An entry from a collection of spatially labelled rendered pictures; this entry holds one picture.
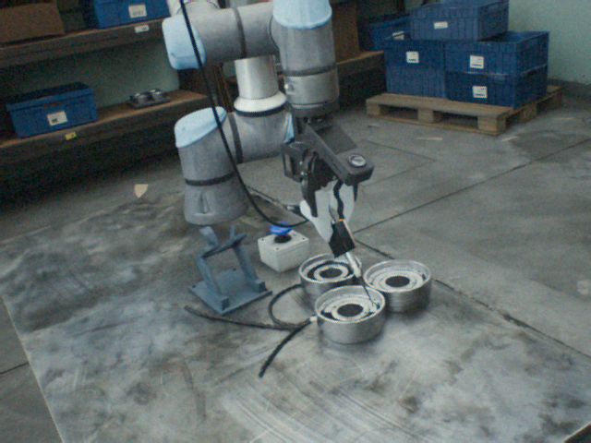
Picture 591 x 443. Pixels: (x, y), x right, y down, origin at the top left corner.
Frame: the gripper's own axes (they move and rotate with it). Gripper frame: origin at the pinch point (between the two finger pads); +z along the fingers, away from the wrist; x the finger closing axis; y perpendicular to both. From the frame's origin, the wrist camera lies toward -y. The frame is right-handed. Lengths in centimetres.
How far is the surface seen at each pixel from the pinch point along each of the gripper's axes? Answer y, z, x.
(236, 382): -4.3, 13.3, 22.8
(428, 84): 277, 68, -294
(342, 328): -8.3, 10.2, 7.0
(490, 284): 79, 93, -126
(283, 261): 17.9, 11.2, 0.1
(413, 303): -8.9, 11.7, -6.3
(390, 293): -6.9, 9.5, -3.5
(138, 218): 67, 13, 9
